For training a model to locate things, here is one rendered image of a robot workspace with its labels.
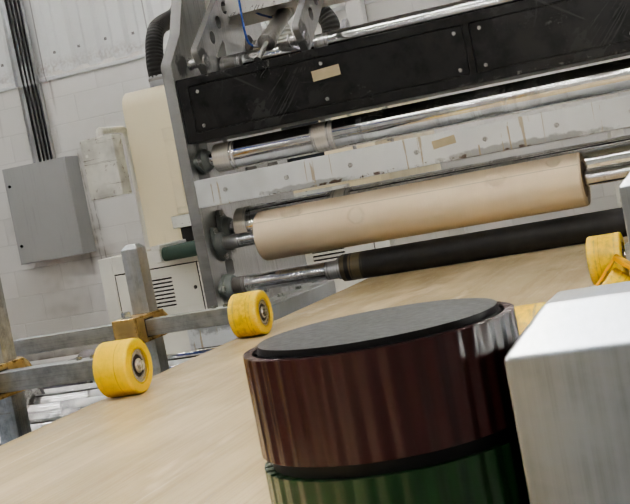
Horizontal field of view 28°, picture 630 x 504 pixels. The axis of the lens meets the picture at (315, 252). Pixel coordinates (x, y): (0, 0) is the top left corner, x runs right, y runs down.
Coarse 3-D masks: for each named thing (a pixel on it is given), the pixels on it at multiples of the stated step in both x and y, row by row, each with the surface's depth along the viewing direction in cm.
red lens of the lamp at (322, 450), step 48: (432, 336) 25; (480, 336) 25; (288, 384) 25; (336, 384) 25; (384, 384) 24; (432, 384) 25; (480, 384) 25; (288, 432) 26; (336, 432) 25; (384, 432) 24; (432, 432) 25; (480, 432) 25
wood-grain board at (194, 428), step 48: (384, 288) 268; (432, 288) 249; (480, 288) 232; (528, 288) 217; (576, 288) 204; (192, 384) 178; (240, 384) 169; (48, 432) 159; (96, 432) 152; (144, 432) 146; (192, 432) 140; (240, 432) 134; (0, 480) 133; (48, 480) 128; (96, 480) 123; (144, 480) 119; (192, 480) 115; (240, 480) 111
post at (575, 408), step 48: (624, 288) 25; (528, 336) 25; (576, 336) 24; (624, 336) 24; (528, 384) 25; (576, 384) 24; (624, 384) 24; (528, 432) 25; (576, 432) 24; (624, 432) 24; (528, 480) 25; (576, 480) 25; (624, 480) 24
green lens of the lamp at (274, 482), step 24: (480, 456) 25; (504, 456) 25; (288, 480) 26; (312, 480) 25; (336, 480) 25; (360, 480) 25; (384, 480) 25; (408, 480) 25; (432, 480) 25; (456, 480) 25; (480, 480) 25; (504, 480) 25
